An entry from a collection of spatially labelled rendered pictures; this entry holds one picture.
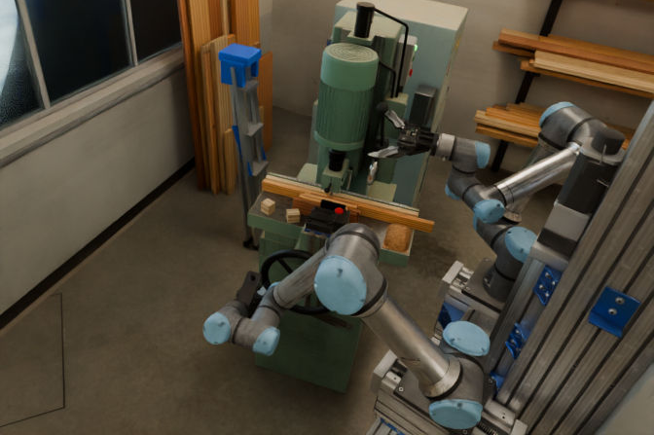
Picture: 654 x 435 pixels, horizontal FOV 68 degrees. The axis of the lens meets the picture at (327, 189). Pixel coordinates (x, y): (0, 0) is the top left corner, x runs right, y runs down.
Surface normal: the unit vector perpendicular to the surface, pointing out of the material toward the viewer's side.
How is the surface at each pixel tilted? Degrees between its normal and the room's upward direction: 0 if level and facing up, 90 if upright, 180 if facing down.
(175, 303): 0
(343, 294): 85
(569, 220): 90
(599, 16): 90
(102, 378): 0
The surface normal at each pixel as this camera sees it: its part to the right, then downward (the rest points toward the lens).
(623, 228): -0.58, 0.42
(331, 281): -0.37, 0.44
